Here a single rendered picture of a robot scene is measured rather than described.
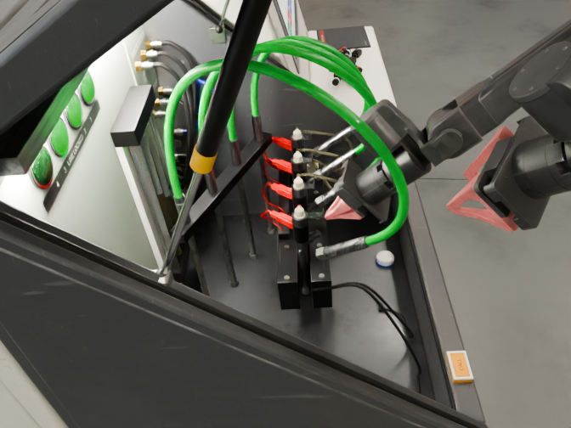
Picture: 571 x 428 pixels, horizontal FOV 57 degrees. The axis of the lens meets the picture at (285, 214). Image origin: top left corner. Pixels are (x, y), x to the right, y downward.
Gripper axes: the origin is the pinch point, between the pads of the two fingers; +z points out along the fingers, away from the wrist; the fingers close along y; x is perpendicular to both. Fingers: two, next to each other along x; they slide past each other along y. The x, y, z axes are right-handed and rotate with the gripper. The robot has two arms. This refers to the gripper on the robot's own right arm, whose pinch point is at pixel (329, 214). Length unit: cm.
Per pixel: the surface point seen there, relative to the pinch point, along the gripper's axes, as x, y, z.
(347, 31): -101, 2, 17
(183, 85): 7.9, 32.3, -7.0
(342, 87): -65, -2, 14
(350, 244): 11.3, -0.5, -7.1
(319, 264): 1.2, -7.1, 9.9
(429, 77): -258, -87, 66
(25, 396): 43, 24, 17
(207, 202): 0.5, 15.8, 15.9
